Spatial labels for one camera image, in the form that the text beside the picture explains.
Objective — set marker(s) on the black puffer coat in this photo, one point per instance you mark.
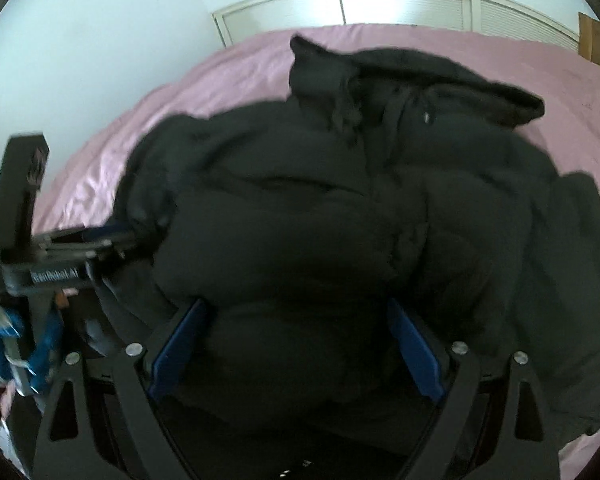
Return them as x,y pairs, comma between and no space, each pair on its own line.
338,239

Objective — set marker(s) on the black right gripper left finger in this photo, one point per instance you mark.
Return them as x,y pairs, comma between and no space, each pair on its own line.
66,446

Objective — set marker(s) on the white louvered closet doors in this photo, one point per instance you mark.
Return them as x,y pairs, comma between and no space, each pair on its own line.
498,18

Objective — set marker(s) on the wooden headboard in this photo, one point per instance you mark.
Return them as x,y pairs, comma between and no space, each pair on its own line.
589,38

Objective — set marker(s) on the pink bed sheet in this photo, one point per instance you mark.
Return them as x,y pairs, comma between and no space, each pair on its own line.
258,70

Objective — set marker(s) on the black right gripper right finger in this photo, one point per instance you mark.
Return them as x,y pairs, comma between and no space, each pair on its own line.
486,425

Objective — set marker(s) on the blue gloved hand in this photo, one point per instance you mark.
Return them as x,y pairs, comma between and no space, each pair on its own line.
34,371

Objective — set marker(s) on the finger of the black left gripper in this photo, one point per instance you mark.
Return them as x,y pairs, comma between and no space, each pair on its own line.
83,239

